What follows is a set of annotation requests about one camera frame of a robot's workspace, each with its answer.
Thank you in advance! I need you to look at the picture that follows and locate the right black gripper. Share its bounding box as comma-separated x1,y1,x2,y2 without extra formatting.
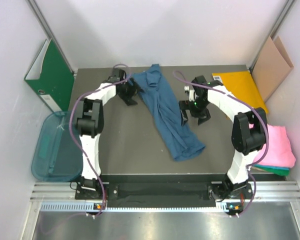
178,97,210,126

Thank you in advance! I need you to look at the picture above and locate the right aluminium corner post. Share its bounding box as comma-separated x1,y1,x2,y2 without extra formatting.
248,0,297,73

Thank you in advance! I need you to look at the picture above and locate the pink folded t shirt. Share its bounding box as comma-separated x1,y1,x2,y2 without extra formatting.
258,124,296,169

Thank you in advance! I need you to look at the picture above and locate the blue t shirt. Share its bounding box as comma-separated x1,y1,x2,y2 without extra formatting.
132,64,206,162

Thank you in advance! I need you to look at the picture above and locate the teal transparent plastic bin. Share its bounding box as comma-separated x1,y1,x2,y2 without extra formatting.
31,111,83,183

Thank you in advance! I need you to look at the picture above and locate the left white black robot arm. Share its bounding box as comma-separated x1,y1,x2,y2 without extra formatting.
70,66,143,201

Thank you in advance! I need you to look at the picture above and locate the green ring binder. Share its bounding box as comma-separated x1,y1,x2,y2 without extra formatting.
24,39,74,112

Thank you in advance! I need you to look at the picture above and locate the aluminium front rail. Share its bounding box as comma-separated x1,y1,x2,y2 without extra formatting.
20,175,300,240

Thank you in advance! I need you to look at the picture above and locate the aluminium corner post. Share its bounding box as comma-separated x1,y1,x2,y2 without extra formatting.
25,0,75,75
248,0,297,73

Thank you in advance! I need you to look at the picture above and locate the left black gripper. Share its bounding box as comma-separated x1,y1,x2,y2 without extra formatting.
118,76,146,106

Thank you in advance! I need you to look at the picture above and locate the green folded t shirt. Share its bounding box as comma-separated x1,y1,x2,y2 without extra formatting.
261,167,290,177

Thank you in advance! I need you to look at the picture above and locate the brown cardboard folder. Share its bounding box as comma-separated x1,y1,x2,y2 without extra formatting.
252,36,294,102

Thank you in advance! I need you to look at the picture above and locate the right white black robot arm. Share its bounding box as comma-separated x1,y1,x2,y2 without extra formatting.
179,75,269,201

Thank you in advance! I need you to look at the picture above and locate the yellow padded envelope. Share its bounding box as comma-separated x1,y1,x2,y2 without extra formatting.
212,70,269,114

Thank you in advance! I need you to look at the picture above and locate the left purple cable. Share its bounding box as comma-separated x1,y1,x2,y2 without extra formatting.
38,63,134,235

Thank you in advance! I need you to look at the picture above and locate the grey slotted cable duct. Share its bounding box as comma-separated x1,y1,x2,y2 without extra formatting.
40,202,242,213

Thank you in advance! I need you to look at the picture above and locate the left aluminium corner post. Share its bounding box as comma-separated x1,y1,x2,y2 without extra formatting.
25,0,75,75

